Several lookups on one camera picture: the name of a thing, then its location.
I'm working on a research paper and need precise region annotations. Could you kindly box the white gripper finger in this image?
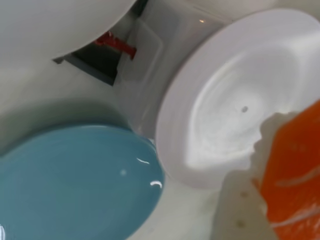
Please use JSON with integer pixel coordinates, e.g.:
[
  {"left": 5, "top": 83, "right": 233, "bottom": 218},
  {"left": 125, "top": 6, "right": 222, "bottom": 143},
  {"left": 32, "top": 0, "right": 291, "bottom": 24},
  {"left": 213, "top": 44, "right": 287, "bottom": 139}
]
[{"left": 211, "top": 168, "right": 280, "bottom": 240}]

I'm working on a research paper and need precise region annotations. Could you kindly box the salmon nigiri sushi toy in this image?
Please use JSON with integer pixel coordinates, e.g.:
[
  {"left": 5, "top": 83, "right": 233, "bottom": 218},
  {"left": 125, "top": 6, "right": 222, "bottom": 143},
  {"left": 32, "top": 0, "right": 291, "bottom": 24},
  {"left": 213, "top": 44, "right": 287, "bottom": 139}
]
[{"left": 249, "top": 99, "right": 320, "bottom": 240}]

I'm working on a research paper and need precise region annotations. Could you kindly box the blue ceramic dish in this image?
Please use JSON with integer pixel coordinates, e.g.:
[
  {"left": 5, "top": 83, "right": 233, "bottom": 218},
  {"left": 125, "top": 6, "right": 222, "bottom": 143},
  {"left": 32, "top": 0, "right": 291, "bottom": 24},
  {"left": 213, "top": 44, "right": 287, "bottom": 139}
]
[{"left": 0, "top": 124, "right": 166, "bottom": 240}]

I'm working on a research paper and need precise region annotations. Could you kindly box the clear plastic container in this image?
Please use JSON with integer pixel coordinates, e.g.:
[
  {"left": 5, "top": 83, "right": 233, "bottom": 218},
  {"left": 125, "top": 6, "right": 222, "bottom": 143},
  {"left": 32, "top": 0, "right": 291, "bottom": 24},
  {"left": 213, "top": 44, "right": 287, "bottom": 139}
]
[{"left": 113, "top": 0, "right": 232, "bottom": 137}]

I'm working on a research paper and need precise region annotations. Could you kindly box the red plastic part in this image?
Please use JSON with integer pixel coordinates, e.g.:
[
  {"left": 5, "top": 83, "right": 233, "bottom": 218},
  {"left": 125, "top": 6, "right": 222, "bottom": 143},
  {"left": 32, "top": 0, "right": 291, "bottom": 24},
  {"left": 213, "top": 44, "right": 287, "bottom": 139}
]
[{"left": 94, "top": 30, "right": 138, "bottom": 60}]

